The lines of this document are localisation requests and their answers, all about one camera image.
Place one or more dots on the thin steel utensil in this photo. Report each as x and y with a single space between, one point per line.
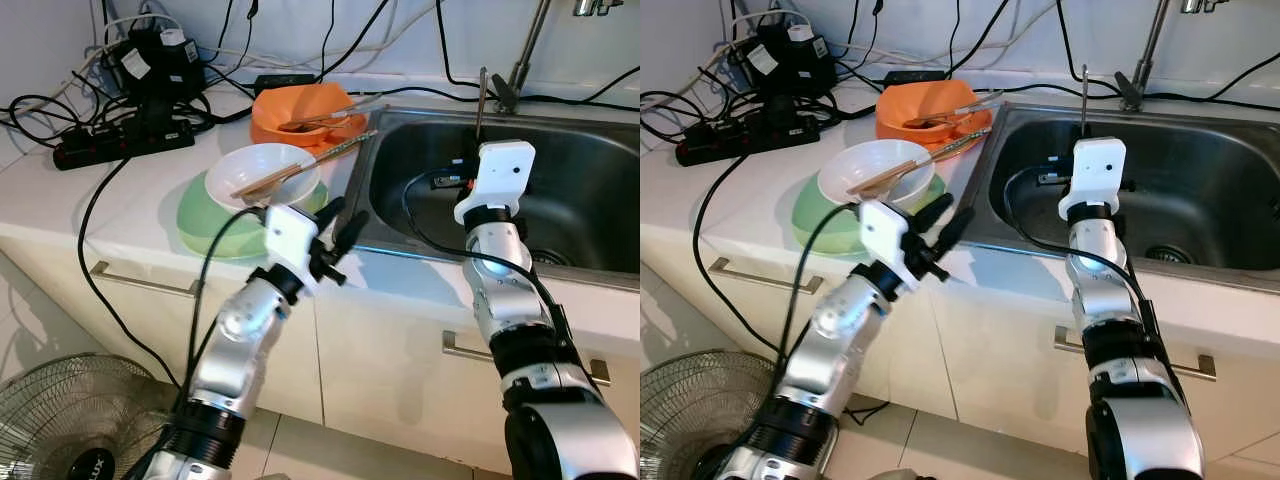
970 103
350 108

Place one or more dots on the orange bowl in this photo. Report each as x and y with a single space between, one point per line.
910 98
285 100

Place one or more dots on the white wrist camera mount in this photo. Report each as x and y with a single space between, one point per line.
1095 165
888 235
500 170
288 240

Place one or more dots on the grey metal floor fan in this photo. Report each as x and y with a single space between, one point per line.
680 410
95 470

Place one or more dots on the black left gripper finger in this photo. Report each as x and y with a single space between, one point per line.
332 216
352 233
936 212
957 230

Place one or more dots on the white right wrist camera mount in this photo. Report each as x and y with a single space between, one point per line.
1095 165
500 170

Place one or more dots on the white bowl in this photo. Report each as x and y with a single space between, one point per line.
870 153
265 155

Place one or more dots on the wooden chopstick with grey end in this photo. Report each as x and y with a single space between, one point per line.
270 179
345 147
960 142
885 176

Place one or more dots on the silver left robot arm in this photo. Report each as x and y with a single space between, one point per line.
850 340
235 340

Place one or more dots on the white kitchen base cabinet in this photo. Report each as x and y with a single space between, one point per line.
400 380
1000 370

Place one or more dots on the steel kitchen faucet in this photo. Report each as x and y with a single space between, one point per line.
1148 50
522 60

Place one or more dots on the stainless steel sink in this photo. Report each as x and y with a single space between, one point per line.
1200 190
580 190

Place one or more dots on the light green plate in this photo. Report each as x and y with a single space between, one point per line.
205 225
820 220

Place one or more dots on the black power adapter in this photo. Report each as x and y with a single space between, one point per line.
790 65
160 70

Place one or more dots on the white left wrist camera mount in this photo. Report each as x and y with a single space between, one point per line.
288 240
888 235

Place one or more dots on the small flat black box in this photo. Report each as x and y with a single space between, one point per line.
285 83
910 79

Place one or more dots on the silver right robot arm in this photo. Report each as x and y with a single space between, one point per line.
1100 290
500 290

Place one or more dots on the steel spoon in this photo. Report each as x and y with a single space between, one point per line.
917 122
292 126

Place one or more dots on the black power strip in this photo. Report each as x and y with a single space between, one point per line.
745 140
120 145

